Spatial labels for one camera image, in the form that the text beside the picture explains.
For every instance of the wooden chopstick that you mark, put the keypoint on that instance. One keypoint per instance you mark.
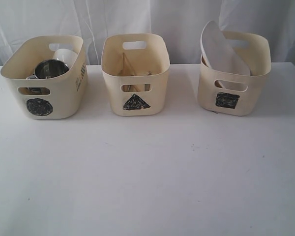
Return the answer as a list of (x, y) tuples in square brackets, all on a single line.
[(123, 64), (130, 71)]

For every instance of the white square plate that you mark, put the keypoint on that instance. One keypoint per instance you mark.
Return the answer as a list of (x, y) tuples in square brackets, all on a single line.
[(218, 53)]

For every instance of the white round bowl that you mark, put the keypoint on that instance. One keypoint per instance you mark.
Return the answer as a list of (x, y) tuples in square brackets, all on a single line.
[(65, 55)]

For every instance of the steel mug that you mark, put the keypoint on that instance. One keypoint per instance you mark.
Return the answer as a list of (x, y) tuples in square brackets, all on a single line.
[(49, 69)]

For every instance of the stainless steel bowl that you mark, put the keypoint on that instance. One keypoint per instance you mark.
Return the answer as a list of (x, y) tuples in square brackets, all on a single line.
[(34, 91)]

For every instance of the cream bin with triangle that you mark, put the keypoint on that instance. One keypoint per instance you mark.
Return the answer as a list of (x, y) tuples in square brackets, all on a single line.
[(149, 56)]

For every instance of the cream bin with square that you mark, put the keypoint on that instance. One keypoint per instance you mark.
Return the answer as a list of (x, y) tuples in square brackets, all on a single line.
[(235, 94)]

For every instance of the white curtain backdrop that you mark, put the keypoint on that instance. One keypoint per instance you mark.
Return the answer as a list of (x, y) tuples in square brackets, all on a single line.
[(178, 22)]

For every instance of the cream bin with circle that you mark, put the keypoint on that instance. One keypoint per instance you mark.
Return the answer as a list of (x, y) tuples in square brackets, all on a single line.
[(66, 91)]

